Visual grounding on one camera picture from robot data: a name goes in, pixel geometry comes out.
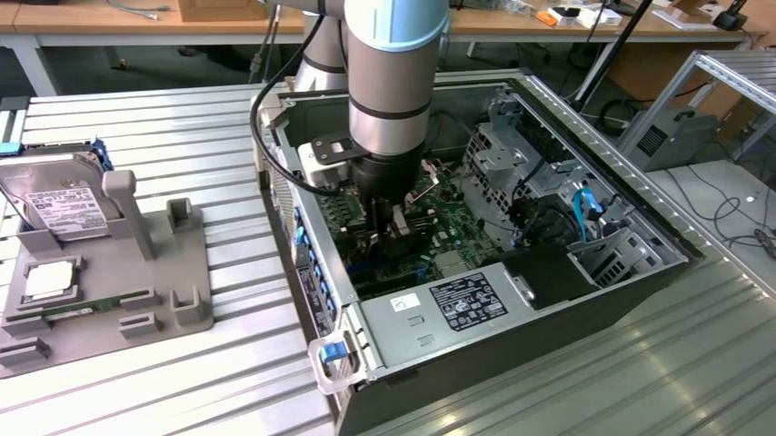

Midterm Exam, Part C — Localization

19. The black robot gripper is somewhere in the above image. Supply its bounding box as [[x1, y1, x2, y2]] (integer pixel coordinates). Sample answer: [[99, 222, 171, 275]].
[[348, 152, 426, 211]]

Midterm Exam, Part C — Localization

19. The GPU graphics card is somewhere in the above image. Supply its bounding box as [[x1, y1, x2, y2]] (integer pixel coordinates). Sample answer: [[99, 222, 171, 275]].
[[335, 203, 429, 267]]

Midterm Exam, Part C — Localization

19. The metal socket cover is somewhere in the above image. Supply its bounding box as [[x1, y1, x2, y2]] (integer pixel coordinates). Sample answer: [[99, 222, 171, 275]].
[[417, 158, 447, 201]]

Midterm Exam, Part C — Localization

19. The green motherboard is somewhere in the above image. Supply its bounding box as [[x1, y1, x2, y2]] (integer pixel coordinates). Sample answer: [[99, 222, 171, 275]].
[[306, 154, 517, 301]]

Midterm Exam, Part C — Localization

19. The silver drive cage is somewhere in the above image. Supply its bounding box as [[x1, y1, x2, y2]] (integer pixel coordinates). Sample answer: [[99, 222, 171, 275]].
[[462, 120, 585, 246]]

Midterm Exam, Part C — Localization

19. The silver chipset heatsink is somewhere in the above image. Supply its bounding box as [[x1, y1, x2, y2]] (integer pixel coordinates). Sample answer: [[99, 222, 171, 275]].
[[433, 252, 469, 277]]

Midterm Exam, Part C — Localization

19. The grey power supply unit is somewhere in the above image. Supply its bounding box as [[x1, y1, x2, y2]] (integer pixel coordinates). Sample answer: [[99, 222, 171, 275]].
[[355, 261, 539, 370]]

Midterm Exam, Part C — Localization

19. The black open PC case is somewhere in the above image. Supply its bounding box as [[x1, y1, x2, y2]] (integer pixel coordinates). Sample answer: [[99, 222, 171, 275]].
[[251, 67, 708, 436]]

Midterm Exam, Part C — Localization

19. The silver disk bay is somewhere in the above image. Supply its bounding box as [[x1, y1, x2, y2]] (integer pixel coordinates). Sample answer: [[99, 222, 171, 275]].
[[567, 225, 690, 291]]

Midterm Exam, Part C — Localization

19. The orange white small box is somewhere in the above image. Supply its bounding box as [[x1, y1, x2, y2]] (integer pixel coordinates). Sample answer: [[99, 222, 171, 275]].
[[535, 6, 581, 27]]

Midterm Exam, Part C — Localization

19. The small cardboard box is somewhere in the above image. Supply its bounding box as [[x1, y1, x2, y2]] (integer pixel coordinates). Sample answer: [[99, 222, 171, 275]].
[[179, 0, 270, 23]]

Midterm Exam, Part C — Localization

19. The black tripod pole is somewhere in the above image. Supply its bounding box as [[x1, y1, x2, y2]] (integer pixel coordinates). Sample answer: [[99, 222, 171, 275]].
[[571, 0, 656, 104]]

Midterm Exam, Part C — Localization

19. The blue disk caddy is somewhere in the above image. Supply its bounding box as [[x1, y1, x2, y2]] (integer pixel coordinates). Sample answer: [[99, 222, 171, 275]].
[[0, 134, 113, 183]]

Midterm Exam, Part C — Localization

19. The grey metal box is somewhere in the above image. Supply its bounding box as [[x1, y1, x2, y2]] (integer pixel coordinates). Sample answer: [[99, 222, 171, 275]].
[[617, 108, 728, 173]]

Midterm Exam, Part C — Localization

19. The large brown cardboard panel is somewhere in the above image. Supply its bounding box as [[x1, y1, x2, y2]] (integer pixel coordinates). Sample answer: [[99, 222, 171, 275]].
[[605, 43, 750, 137]]

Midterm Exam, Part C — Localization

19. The grey parts rack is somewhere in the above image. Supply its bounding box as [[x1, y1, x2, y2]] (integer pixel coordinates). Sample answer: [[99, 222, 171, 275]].
[[0, 170, 215, 381]]

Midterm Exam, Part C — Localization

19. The wooden top desk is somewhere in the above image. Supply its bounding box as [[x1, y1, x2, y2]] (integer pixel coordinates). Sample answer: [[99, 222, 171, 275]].
[[0, 0, 308, 96], [447, 0, 769, 58]]

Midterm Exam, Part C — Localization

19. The silver hard disk drive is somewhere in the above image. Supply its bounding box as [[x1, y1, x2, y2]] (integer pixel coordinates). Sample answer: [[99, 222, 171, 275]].
[[0, 152, 117, 244]]

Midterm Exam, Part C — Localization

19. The green RAM stick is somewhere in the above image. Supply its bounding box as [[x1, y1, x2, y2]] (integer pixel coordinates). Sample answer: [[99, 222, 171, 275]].
[[11, 292, 151, 322]]

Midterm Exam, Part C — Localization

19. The silver CPU chip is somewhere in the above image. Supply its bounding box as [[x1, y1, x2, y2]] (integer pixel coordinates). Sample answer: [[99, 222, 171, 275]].
[[23, 261, 80, 301]]

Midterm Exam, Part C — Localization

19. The white booklet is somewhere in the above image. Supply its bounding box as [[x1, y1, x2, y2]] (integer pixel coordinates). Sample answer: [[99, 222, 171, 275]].
[[650, 8, 720, 32]]

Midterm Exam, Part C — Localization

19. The black desk device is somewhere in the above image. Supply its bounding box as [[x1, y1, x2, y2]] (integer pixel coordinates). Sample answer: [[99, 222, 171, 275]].
[[712, 0, 752, 33]]

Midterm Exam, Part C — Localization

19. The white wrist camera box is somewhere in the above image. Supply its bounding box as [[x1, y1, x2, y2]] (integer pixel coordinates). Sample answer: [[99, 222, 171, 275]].
[[296, 134, 356, 190]]

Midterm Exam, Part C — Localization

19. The black camera cable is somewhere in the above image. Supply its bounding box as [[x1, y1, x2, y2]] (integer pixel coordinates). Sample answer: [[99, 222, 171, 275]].
[[248, 0, 347, 197]]

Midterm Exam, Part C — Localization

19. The blue SATA wire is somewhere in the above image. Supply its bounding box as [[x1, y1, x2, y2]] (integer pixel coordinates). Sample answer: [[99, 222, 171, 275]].
[[571, 187, 609, 245]]

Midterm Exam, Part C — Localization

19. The grey cable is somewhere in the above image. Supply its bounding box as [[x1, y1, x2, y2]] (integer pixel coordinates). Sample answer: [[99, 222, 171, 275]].
[[108, 0, 177, 22]]

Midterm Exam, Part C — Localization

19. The aluminium profile frame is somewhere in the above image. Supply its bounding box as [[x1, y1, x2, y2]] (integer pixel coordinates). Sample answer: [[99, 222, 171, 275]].
[[614, 48, 776, 167]]

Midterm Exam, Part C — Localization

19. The black tangled cable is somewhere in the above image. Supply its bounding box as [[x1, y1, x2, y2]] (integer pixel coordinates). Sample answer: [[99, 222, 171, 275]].
[[665, 165, 776, 261]]

